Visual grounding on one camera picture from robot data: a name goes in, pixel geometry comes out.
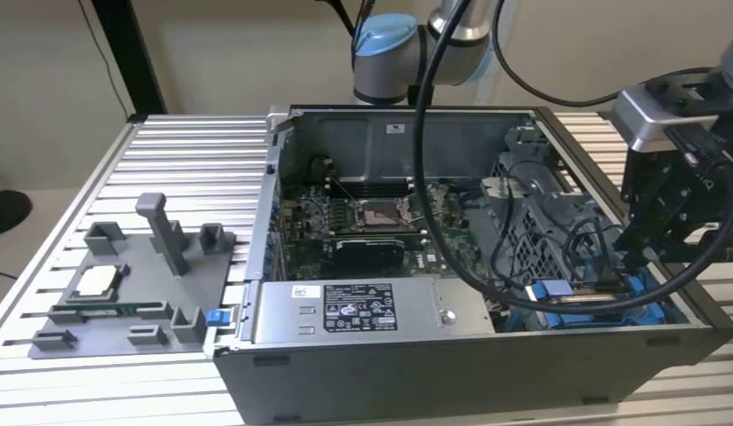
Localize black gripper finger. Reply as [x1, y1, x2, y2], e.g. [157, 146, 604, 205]
[612, 153, 669, 279]
[653, 168, 707, 263]

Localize black disk wire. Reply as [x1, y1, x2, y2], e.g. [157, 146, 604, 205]
[563, 217, 631, 285]

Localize blue disk wire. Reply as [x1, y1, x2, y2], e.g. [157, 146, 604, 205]
[580, 248, 615, 288]

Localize grey metal disk bay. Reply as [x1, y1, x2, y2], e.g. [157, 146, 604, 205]
[466, 126, 633, 289]

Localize black RAM slot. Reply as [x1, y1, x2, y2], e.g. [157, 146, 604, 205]
[329, 231, 424, 239]
[329, 225, 420, 233]

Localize green motherboard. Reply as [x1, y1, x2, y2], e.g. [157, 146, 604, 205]
[279, 177, 498, 283]

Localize CPU socket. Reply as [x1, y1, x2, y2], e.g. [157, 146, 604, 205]
[351, 194, 418, 230]

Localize black graphics card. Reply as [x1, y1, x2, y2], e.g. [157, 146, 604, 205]
[332, 237, 406, 272]

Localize dark grey PC case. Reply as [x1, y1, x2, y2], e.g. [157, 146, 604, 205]
[211, 104, 733, 425]

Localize silver power supply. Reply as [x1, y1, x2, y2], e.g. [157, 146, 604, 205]
[245, 278, 498, 347]

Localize grey parts rack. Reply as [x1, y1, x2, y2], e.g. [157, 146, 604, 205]
[26, 193, 240, 360]

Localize green RAM stick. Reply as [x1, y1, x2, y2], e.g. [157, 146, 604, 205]
[50, 301, 165, 319]

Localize silver CPU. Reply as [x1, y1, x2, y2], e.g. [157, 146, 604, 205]
[68, 265, 128, 301]

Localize black round base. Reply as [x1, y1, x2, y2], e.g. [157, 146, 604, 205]
[0, 189, 34, 239]

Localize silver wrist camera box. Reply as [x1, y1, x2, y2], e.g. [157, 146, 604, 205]
[611, 83, 726, 154]

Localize thin black wire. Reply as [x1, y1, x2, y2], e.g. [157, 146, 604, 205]
[492, 159, 548, 289]

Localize slim black cable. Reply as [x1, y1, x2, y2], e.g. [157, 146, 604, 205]
[494, 0, 722, 107]

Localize black frame post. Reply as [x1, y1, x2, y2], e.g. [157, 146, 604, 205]
[90, 0, 169, 117]

